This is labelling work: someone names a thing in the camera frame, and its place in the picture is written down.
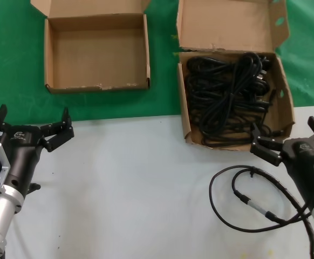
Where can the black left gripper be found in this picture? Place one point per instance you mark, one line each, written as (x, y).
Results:
(22, 151)

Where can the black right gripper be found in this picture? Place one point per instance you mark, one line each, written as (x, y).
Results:
(305, 162)

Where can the shallow open cardboard box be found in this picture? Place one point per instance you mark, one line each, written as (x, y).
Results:
(92, 54)

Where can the cardboard box with holed lid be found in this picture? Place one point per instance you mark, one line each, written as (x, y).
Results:
(227, 24)

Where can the green cloth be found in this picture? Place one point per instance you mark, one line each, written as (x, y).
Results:
(11, 67)

